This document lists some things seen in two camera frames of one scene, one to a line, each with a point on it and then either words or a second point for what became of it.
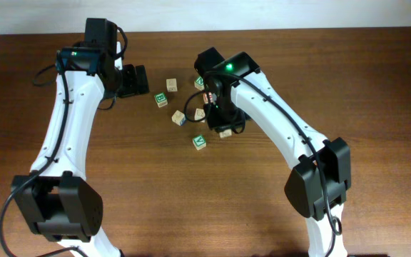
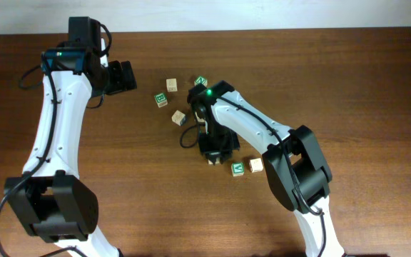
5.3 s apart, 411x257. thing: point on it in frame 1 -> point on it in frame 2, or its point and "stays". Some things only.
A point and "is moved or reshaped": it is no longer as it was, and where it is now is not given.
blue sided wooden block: x=179 y=118 stays
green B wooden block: x=160 y=99 stays
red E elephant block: x=225 y=133 is moved or reshaped
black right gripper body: x=225 y=125 -> x=217 y=153
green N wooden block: x=199 y=83 stays
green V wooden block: x=199 y=142 is moved or reshaped
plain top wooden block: x=171 y=84 stays
